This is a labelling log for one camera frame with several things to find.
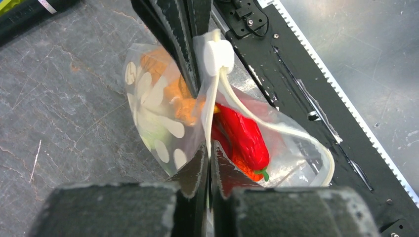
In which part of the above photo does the black marker pen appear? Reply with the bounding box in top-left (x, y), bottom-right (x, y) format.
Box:
top-left (0, 0), bottom-right (80, 46)

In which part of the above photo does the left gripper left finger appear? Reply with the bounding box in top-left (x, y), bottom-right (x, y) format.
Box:
top-left (28, 144), bottom-right (209, 237)

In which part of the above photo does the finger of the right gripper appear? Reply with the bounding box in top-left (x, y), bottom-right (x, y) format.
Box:
top-left (186, 0), bottom-right (212, 37)
top-left (130, 0), bottom-right (200, 98)

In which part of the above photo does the clear polka dot zip bag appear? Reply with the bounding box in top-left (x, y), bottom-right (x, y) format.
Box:
top-left (124, 29), bottom-right (335, 187)

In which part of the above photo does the white toy radish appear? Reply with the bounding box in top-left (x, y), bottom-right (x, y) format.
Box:
top-left (138, 128), bottom-right (170, 151)

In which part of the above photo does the orange toy carrot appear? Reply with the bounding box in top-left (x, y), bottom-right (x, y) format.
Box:
top-left (232, 153), bottom-right (264, 182)

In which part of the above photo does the multicolour block stack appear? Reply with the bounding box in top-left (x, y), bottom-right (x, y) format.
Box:
top-left (0, 0), bottom-right (23, 15)

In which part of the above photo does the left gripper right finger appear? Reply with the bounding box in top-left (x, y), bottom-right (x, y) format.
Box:
top-left (210, 141), bottom-right (379, 237)

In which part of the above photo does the red toy chili pepper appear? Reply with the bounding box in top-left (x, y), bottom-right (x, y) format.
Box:
top-left (215, 103), bottom-right (270, 182)

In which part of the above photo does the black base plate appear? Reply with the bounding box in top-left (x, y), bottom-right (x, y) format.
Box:
top-left (213, 0), bottom-right (419, 237)

